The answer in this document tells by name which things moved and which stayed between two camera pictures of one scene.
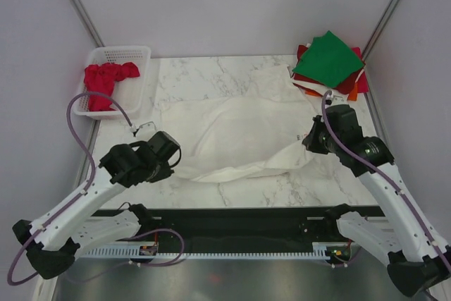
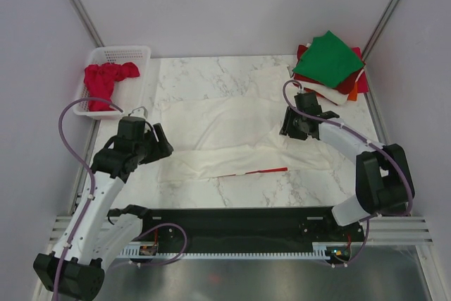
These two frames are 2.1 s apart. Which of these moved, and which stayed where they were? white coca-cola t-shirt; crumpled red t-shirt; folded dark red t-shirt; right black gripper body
Moved: right black gripper body
Stayed: folded dark red t-shirt; crumpled red t-shirt; white coca-cola t-shirt
